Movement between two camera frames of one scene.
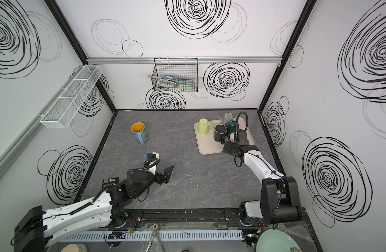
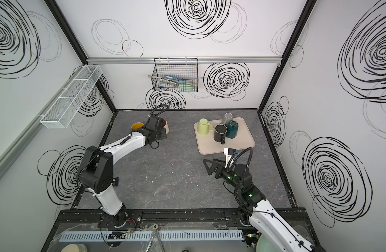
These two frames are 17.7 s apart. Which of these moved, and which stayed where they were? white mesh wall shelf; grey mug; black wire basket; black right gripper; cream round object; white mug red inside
Moved: black right gripper; white mug red inside
Stayed: cream round object; black wire basket; grey mug; white mesh wall shelf
